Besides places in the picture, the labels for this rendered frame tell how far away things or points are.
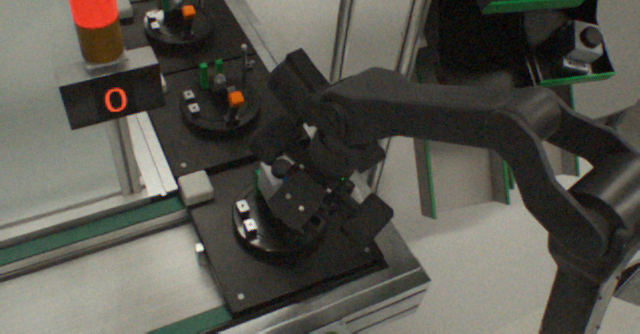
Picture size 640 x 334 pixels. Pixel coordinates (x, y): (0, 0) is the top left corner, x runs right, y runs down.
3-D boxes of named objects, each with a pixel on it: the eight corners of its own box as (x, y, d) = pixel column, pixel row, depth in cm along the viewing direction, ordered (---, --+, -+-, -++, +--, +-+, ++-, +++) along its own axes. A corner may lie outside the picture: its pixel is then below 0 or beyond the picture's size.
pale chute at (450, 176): (495, 200, 96) (510, 204, 92) (420, 215, 93) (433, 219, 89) (476, 25, 94) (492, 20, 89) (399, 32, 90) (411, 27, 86)
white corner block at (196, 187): (215, 205, 95) (214, 189, 92) (187, 214, 94) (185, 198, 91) (205, 183, 98) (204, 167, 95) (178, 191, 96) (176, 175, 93)
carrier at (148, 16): (257, 60, 119) (258, 7, 110) (137, 89, 111) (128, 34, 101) (216, -6, 133) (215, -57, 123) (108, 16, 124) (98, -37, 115)
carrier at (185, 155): (310, 145, 105) (316, 92, 96) (176, 185, 97) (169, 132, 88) (257, 61, 119) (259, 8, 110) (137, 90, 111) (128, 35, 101)
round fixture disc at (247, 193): (339, 240, 91) (341, 233, 89) (252, 271, 86) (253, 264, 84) (300, 173, 98) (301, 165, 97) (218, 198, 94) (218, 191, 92)
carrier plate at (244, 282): (382, 263, 91) (385, 255, 89) (232, 320, 83) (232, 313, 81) (313, 151, 105) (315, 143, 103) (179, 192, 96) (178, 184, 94)
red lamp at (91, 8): (122, 23, 66) (116, -15, 62) (77, 32, 64) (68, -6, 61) (112, -2, 69) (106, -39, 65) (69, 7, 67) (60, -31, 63)
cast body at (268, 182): (302, 209, 87) (306, 178, 82) (274, 218, 85) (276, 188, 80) (279, 167, 92) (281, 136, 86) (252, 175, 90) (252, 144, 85)
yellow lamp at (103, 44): (128, 57, 70) (123, 23, 66) (85, 67, 68) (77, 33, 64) (118, 33, 73) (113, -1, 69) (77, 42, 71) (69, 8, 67)
